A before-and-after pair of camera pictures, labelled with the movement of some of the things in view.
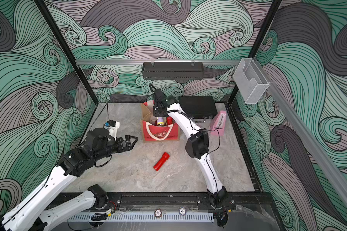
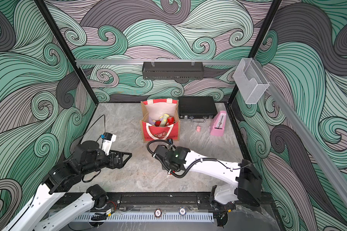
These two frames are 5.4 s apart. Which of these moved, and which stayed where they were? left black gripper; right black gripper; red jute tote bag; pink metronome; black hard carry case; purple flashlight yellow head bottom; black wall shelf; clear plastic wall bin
Moved: purple flashlight yellow head bottom; right black gripper; left black gripper
Stayed: black hard carry case; clear plastic wall bin; pink metronome; black wall shelf; red jute tote bag
